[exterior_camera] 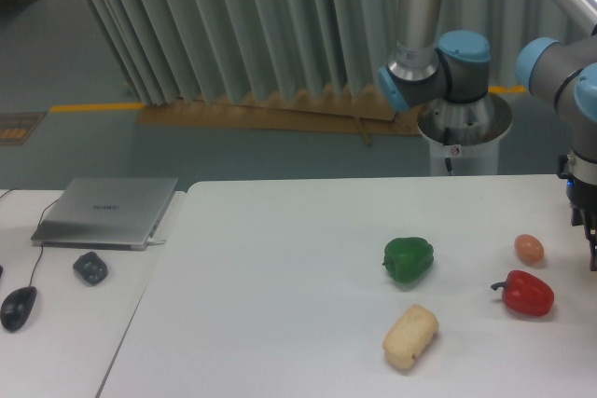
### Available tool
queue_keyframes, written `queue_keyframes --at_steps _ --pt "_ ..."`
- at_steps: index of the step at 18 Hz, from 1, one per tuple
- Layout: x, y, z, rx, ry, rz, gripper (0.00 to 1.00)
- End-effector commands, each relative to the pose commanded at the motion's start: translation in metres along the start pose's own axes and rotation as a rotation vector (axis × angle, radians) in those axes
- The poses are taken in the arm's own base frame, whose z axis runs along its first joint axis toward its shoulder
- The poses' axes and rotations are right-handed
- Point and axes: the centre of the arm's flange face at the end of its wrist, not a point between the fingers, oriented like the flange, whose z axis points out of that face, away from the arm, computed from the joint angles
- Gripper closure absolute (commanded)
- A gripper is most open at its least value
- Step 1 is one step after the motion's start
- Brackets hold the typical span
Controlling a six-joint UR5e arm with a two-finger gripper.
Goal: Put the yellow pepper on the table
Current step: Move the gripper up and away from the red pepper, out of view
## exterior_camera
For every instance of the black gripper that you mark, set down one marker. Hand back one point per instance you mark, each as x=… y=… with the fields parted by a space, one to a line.
x=582 y=198

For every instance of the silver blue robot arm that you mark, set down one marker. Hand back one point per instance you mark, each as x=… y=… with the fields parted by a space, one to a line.
x=448 y=76

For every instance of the red bell pepper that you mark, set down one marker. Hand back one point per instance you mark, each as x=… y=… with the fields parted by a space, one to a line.
x=525 y=294

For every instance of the green bell pepper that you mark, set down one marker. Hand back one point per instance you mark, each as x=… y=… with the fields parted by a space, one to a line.
x=407 y=259

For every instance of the brown egg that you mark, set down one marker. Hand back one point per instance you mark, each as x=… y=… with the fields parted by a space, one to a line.
x=529 y=249

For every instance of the beige bread loaf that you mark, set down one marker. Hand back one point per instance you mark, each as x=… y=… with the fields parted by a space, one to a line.
x=409 y=337

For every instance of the brown cardboard sheet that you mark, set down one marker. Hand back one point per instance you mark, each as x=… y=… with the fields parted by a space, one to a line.
x=366 y=114

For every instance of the pale green pleated curtain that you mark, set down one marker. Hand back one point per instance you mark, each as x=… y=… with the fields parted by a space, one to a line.
x=183 y=49

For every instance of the silver closed laptop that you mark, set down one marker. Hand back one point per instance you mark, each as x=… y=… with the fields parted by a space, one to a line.
x=106 y=213

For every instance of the white side table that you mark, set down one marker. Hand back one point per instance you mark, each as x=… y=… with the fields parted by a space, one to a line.
x=72 y=337

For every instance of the black computer mouse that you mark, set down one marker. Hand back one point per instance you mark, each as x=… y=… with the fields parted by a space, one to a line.
x=17 y=307

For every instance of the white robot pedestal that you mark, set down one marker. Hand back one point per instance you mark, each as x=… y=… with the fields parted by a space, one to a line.
x=464 y=139

